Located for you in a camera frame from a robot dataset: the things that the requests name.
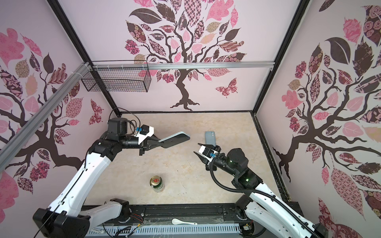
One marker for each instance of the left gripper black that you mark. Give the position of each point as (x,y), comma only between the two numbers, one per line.
(147,146)

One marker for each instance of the light blue phone case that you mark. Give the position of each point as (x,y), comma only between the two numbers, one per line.
(210,138)

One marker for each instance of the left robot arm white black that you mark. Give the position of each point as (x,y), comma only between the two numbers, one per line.
(64,218)

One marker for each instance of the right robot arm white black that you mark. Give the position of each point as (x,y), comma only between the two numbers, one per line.
(259,202)

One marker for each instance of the green beverage can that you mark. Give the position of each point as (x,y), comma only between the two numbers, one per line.
(157,184)

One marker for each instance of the white plastic spoon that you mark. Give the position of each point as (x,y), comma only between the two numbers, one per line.
(180,222)

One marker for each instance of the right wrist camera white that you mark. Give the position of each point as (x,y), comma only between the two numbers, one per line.
(209,152)

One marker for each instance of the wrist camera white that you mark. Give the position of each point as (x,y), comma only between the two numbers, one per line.
(209,152)
(143,133)

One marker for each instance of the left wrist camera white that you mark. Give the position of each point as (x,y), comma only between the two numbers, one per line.
(143,133)

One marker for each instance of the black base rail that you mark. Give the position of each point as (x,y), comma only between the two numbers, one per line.
(217,213)

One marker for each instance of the black wire basket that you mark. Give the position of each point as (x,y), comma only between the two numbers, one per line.
(118,76)

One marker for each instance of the white slotted cable duct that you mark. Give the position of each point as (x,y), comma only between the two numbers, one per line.
(165,231)

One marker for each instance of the aluminium rail back wall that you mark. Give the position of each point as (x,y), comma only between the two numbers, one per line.
(195,65)

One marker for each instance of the aluminium rail wall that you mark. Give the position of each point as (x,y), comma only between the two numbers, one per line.
(11,149)
(195,65)

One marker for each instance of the aluminium rail left wall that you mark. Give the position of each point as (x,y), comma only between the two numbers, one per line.
(11,149)

